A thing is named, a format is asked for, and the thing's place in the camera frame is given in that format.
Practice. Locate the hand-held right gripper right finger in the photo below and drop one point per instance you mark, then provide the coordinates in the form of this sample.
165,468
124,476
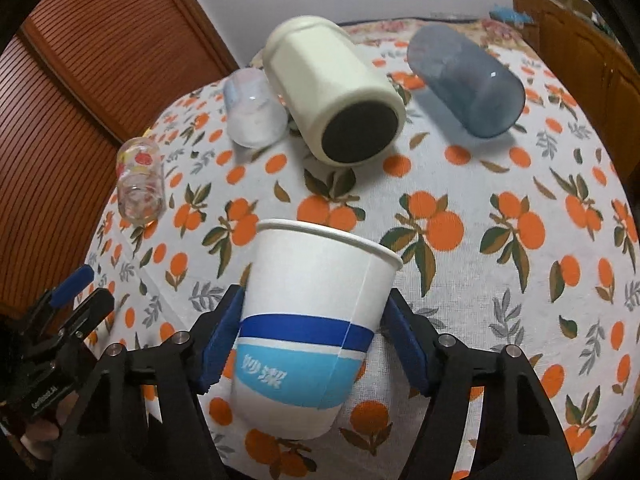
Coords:
406,345

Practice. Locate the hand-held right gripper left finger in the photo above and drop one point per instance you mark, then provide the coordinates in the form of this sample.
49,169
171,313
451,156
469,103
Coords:
218,345

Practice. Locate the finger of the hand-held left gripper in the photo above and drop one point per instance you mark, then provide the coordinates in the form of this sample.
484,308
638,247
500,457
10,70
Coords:
92,310
75,282

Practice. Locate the white paper cup blue band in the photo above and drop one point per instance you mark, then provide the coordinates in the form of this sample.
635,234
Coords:
305,285

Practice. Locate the fruit print glass cup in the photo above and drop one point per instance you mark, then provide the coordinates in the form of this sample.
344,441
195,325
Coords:
140,185

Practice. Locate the clear frosted plastic cup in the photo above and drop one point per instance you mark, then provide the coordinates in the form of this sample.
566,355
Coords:
252,115

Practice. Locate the blue translucent plastic cup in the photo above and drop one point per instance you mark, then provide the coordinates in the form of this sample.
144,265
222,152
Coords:
465,80

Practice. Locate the cream cup black base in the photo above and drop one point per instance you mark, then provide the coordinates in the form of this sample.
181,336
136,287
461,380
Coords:
320,75

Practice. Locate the person's left hand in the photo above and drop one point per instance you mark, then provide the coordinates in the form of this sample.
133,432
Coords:
42,432

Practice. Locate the orange print tablecloth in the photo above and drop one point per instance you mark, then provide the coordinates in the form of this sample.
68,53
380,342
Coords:
500,185

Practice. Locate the brown wooden door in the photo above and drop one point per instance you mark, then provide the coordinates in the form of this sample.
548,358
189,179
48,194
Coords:
75,85

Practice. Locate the brown wooden cabinet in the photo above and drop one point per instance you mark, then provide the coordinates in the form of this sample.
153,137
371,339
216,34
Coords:
590,65

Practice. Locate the blue plush toy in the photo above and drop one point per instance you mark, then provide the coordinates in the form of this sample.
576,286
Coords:
512,14

